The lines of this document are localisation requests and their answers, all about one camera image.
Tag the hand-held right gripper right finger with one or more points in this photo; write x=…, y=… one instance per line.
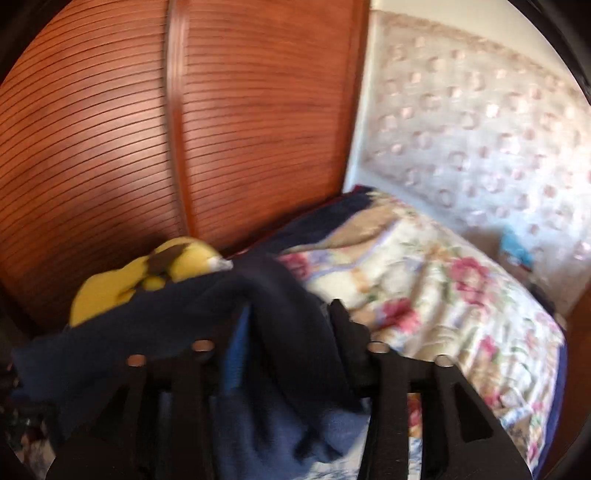
x=346, y=341

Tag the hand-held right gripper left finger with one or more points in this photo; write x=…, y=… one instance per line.
x=238, y=355

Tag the navy printed T-shirt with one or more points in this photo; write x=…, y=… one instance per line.
x=277, y=332

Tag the navy blue t-shirt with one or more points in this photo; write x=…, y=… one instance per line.
x=272, y=434

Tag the floral quilt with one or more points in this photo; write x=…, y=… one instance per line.
x=438, y=300

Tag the yellow cloth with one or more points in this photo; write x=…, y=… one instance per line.
x=120, y=286

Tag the blue tissue box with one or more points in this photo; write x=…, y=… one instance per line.
x=515, y=247

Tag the wooden slatted wardrobe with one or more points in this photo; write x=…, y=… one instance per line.
x=138, y=138

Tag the lace circle-pattern curtain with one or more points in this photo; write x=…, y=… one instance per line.
x=485, y=115

